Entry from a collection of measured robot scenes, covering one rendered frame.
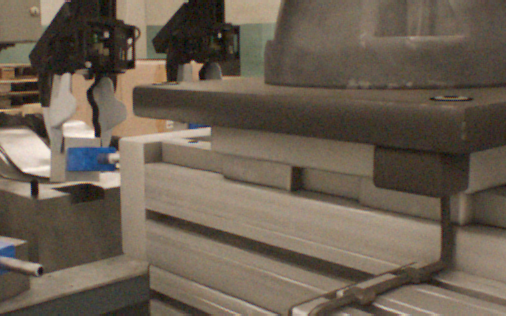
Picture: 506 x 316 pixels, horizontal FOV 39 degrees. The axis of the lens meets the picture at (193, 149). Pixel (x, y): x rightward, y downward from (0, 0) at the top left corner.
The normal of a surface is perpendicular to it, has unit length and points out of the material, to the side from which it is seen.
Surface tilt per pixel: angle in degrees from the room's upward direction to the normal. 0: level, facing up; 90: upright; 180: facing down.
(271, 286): 90
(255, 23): 90
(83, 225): 90
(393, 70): 90
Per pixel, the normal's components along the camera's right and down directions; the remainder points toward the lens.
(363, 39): -0.44, -0.16
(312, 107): -0.78, 0.11
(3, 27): 0.65, 0.10
